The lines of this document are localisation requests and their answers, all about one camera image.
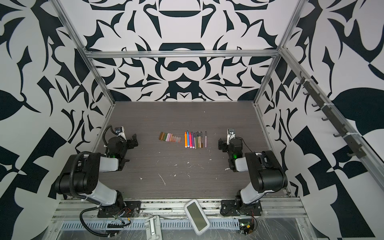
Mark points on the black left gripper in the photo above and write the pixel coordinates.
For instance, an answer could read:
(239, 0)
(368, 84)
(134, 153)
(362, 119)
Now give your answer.
(131, 145)

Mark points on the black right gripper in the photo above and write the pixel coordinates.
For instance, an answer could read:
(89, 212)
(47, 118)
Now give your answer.
(222, 143)

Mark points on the purple highlighter pen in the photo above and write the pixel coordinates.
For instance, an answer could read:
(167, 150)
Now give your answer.
(193, 140)

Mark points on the pink red highlighter pen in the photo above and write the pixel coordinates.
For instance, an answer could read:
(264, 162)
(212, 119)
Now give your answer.
(190, 140)

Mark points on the blue highlighter pen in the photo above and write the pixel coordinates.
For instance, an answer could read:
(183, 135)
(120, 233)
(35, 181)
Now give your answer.
(188, 139)

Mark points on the orange highlighter pen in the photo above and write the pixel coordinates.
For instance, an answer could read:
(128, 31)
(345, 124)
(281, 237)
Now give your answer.
(186, 140)

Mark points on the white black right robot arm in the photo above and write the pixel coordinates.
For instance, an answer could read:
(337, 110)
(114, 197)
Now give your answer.
(266, 173)

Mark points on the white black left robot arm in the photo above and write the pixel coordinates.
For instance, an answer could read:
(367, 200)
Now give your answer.
(80, 176)

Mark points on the white tablet device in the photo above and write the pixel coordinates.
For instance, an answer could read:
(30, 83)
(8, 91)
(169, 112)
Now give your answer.
(197, 217)

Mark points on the small circuit board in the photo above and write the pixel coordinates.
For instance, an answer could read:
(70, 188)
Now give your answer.
(247, 226)

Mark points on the aluminium horizontal back bar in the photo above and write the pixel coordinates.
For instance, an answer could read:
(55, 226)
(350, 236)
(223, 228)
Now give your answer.
(181, 54)

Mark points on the grey hook rack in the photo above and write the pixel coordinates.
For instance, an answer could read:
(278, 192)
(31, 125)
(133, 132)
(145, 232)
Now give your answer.
(334, 116)

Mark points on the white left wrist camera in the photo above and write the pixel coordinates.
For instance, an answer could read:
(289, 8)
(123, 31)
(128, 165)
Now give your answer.
(120, 132)

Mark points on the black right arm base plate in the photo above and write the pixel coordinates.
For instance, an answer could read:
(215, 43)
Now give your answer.
(230, 208)

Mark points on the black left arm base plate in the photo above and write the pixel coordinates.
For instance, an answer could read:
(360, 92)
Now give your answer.
(126, 210)

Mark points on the white bracket front rail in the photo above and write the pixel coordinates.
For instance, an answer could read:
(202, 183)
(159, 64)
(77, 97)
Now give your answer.
(153, 228)

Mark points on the aluminium corner post back left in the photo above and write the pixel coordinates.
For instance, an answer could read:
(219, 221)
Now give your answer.
(65, 20)

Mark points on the aluminium corner post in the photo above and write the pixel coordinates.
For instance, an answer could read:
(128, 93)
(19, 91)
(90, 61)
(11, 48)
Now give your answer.
(65, 20)
(286, 37)

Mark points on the aluminium corner post back right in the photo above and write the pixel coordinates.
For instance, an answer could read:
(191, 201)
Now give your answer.
(286, 37)

